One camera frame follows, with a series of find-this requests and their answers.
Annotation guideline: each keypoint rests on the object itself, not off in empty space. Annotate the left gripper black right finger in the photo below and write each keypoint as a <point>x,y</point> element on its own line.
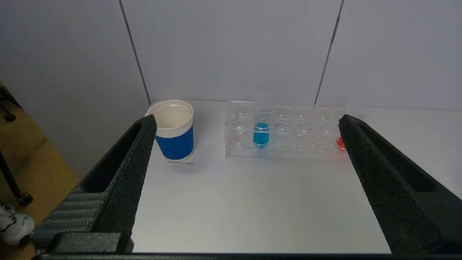
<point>397,187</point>

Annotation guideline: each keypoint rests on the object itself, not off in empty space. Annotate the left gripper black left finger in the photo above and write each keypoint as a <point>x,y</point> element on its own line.
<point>119,180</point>

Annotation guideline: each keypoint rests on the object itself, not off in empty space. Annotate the test tube with blue pigment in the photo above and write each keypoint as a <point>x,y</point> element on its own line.
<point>261,135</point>

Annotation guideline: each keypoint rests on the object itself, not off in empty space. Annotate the test tube with red pigment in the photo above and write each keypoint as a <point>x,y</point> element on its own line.
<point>339,143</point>

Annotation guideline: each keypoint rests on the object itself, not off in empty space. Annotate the clear acrylic test tube rack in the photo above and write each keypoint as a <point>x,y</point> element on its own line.
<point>296,141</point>

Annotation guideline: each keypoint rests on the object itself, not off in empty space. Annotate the blue and white paper cup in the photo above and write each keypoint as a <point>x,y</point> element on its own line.
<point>175,141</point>

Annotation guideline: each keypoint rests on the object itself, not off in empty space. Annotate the black tripod stand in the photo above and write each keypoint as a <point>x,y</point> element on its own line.
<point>12,180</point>

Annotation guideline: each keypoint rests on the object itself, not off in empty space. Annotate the white and black shoe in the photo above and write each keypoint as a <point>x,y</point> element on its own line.
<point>14,224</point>

